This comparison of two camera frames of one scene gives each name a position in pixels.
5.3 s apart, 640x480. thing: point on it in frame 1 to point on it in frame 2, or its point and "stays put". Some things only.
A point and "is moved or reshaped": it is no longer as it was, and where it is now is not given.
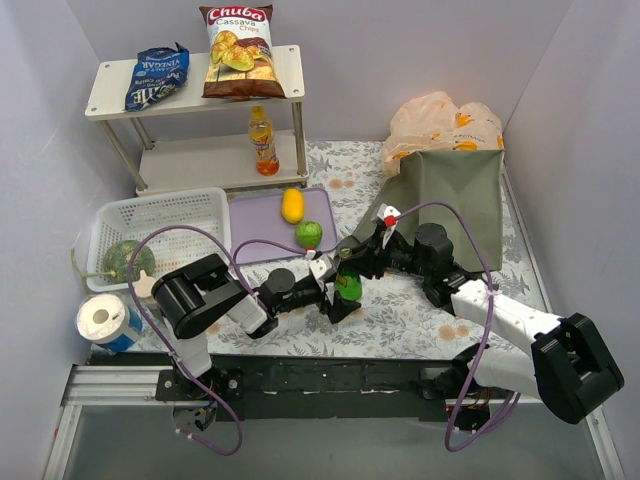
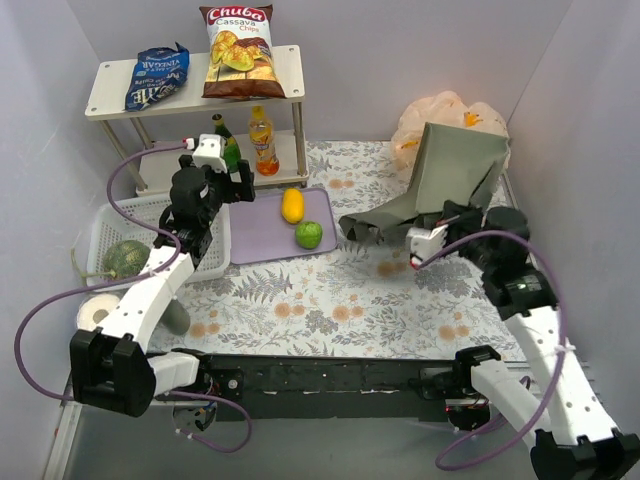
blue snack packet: x=157 y=70 stays put
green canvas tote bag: x=472 y=179 is moved or reshaped
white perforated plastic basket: x=131 y=217 stays put
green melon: x=118 y=257 stays put
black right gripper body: x=368 y=256 to x=417 y=220
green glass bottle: x=348 y=281 to x=231 y=151
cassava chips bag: x=240 y=57 stays put
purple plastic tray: x=259 y=217 stays put
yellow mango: x=292 y=205 stays put
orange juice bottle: x=260 y=134 stays put
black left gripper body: x=324 y=293 to x=236 y=182
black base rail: x=261 y=388 stays put
